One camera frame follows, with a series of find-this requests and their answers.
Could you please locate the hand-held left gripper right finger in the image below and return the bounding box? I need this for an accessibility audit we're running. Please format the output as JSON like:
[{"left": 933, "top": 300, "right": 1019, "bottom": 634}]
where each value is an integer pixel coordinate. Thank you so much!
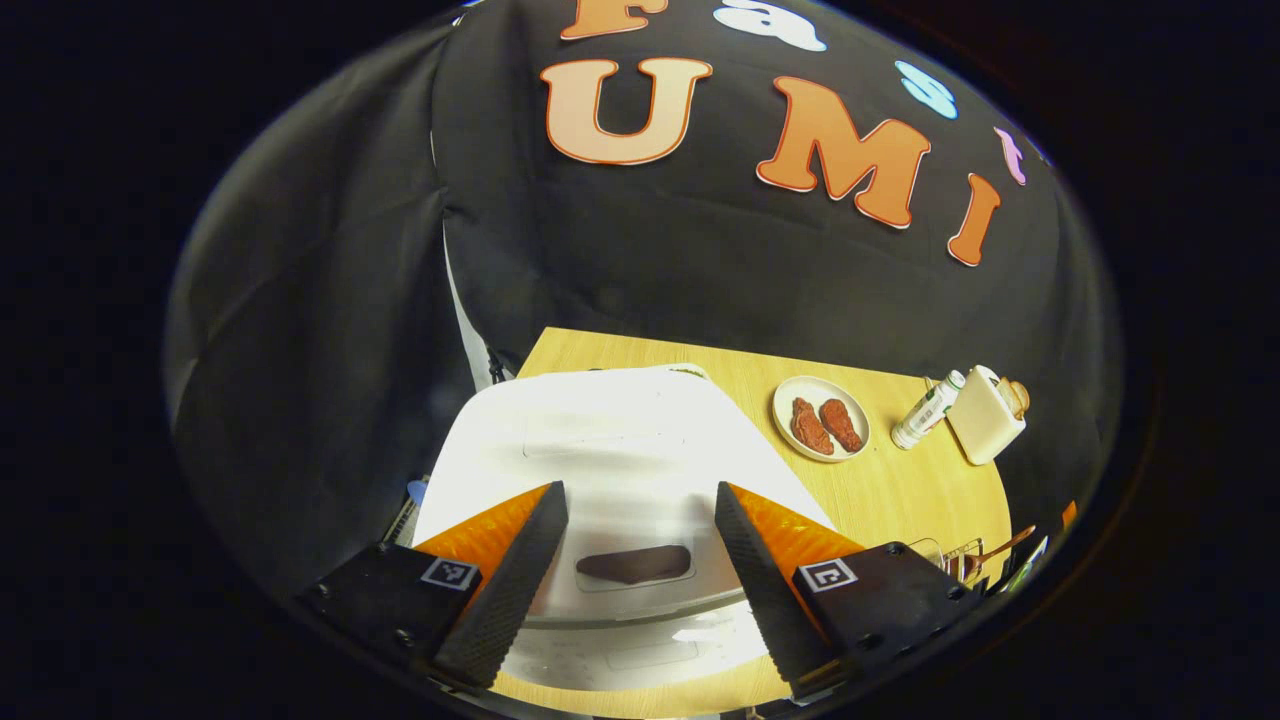
[{"left": 715, "top": 486, "right": 1001, "bottom": 701}]

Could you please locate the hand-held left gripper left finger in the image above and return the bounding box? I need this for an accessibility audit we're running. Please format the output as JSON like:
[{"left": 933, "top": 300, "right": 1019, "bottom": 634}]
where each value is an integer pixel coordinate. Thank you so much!
[{"left": 280, "top": 488, "right": 569, "bottom": 699}]

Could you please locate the dark wooden spoon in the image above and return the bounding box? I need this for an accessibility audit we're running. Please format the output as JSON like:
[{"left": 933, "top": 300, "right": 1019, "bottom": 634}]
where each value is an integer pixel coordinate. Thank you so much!
[{"left": 965, "top": 524, "right": 1038, "bottom": 576}]

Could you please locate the metal wire chopstick holder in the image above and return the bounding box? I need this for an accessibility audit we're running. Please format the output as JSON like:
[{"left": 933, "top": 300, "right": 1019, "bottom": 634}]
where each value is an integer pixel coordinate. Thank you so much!
[{"left": 938, "top": 538, "right": 991, "bottom": 586}]

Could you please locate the white rice cooker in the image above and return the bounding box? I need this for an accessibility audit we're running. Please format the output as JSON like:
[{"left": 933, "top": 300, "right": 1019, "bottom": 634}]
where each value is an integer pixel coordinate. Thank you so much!
[{"left": 412, "top": 365, "right": 836, "bottom": 693}]

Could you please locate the white toaster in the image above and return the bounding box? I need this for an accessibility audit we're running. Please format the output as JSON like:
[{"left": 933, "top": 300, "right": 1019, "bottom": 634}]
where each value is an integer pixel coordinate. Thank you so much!
[{"left": 945, "top": 364, "right": 1029, "bottom": 467}]

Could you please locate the white and blue device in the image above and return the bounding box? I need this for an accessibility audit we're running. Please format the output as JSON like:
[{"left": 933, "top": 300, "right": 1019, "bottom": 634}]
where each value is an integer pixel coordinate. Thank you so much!
[{"left": 385, "top": 478, "right": 431, "bottom": 546}]

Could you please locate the white drink bottle green cap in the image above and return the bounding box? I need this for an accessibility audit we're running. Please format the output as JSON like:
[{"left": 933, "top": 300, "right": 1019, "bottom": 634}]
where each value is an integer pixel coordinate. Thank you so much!
[{"left": 890, "top": 369, "right": 967, "bottom": 451}]

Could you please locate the red-brown meat piece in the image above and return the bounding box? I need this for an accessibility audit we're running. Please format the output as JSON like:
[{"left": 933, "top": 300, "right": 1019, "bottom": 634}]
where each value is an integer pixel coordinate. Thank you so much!
[
  {"left": 790, "top": 397, "right": 835, "bottom": 457},
  {"left": 819, "top": 398, "right": 864, "bottom": 453}
]

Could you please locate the white round plate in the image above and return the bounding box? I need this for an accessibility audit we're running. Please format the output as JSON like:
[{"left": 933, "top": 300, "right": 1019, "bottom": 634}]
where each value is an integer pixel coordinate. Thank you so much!
[{"left": 772, "top": 375, "right": 872, "bottom": 464}]

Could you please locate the black backdrop cloth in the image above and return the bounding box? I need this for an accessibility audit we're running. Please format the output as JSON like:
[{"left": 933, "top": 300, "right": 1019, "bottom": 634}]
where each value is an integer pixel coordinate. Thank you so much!
[{"left": 165, "top": 0, "right": 1121, "bottom": 601}]

